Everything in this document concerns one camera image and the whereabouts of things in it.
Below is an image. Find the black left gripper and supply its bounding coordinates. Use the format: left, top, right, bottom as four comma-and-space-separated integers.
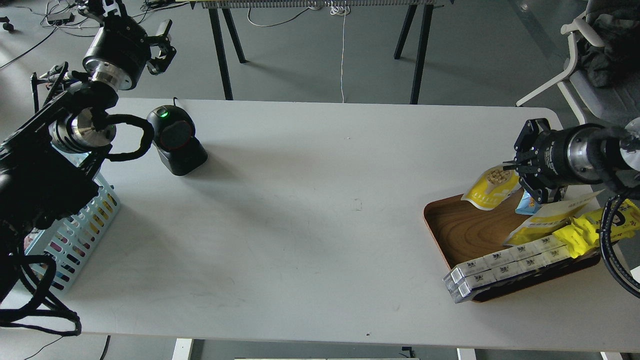
76, 0, 178, 91

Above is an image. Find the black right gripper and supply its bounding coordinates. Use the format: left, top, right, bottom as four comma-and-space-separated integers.
502, 118, 604, 205

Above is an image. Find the yellow nut snack pouch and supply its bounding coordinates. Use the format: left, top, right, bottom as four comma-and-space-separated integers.
461, 164, 521, 211

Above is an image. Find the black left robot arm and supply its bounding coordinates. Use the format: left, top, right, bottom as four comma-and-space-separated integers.
0, 0, 177, 337

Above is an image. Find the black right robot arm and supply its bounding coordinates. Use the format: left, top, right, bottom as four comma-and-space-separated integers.
503, 118, 639, 297

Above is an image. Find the blue snack bag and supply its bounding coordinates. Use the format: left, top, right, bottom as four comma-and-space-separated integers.
514, 190, 542, 216

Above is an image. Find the yellow cartoon snack bag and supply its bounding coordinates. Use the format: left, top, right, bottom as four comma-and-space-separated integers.
552, 199, 640, 259

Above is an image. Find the long white snack box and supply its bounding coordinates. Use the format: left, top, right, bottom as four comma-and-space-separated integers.
442, 235, 573, 303

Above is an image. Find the light blue plastic basket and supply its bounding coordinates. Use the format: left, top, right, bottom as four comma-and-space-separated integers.
25, 172, 122, 296

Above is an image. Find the yellow white flat pouch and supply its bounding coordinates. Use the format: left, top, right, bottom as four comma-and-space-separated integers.
502, 190, 602, 247

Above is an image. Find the black background table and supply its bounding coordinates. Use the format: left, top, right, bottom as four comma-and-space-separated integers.
145, 0, 456, 105

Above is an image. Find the brown wooden tray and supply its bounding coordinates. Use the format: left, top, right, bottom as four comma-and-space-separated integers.
423, 190, 601, 303

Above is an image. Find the grey office chair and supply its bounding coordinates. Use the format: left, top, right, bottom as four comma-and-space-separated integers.
516, 2, 639, 126

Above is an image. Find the black barcode scanner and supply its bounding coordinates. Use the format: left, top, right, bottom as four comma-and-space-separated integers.
146, 96, 208, 176

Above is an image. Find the dark jacket on chair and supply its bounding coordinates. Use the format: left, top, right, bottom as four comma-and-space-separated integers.
578, 0, 640, 88

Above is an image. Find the floor cables and adapter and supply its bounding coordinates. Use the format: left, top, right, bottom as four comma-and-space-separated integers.
0, 0, 151, 71

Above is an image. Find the white hanging cable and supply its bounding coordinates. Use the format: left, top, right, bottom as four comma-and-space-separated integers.
247, 0, 352, 104

